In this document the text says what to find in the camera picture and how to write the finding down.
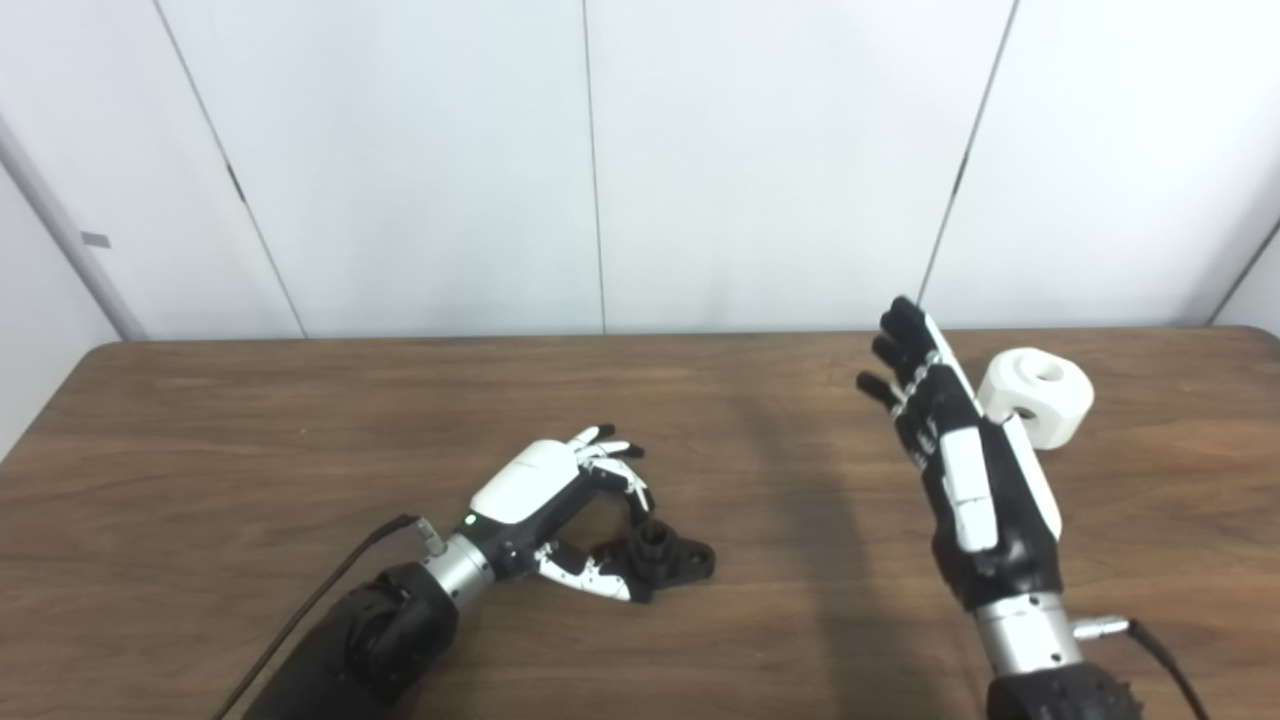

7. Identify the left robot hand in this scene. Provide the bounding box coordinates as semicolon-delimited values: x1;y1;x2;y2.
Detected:
455;424;657;605

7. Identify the grey wall corner post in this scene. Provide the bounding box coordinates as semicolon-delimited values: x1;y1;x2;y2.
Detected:
0;115;149;342

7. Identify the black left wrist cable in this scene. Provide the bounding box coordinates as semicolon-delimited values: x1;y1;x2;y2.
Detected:
212;514;447;720

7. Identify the black holder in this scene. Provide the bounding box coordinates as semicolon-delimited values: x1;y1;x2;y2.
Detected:
590;520;717;602

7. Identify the round white piece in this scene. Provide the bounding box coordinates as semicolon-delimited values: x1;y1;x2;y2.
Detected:
975;347;1095;452

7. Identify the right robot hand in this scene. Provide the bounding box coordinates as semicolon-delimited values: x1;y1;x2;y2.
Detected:
856;295;1065;612

